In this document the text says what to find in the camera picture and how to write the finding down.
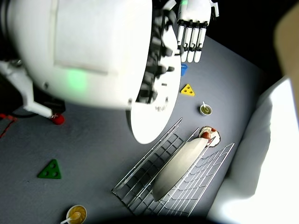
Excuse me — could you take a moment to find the green triangle block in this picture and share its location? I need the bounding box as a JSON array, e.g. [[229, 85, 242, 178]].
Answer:
[[37, 159, 62, 180]]

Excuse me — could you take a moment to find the white plate with single leaf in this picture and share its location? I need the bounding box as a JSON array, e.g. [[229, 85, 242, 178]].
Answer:
[[151, 136, 210, 202]]

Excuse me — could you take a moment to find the red wire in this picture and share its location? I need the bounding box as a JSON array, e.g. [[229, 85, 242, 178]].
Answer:
[[0, 113, 18, 139]]

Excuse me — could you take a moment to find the small white bowl green filling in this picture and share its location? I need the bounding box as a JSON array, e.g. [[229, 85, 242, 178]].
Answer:
[[199, 104, 213, 116]]

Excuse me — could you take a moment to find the red cylinder block white cross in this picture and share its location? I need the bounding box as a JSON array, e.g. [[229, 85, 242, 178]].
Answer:
[[49, 113, 65, 126]]

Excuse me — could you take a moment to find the silver wire dish rack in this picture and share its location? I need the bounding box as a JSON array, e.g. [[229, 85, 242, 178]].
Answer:
[[111, 118, 235, 217]]

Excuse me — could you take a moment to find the toy cupcake with strawberries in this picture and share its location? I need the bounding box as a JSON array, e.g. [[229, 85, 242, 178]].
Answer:
[[198, 126, 221, 148]]

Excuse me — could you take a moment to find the beige panel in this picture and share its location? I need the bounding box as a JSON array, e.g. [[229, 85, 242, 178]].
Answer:
[[273, 3, 299, 79]]

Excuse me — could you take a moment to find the white sheet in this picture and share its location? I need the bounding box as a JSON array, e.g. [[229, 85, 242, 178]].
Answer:
[[206, 76, 299, 224]]

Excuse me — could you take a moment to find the yellow triangle block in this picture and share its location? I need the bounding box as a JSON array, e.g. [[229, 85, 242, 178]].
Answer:
[[180, 84, 196, 97]]

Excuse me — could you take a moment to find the white bowl yellow soup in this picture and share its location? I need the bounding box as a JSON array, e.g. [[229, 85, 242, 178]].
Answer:
[[66, 204, 87, 224]]

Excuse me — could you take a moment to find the white soup spoon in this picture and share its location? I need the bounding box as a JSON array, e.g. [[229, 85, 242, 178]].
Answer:
[[60, 211, 81, 224]]

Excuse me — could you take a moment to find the grey table cloth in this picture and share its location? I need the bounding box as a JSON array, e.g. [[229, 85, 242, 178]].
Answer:
[[0, 35, 268, 224]]

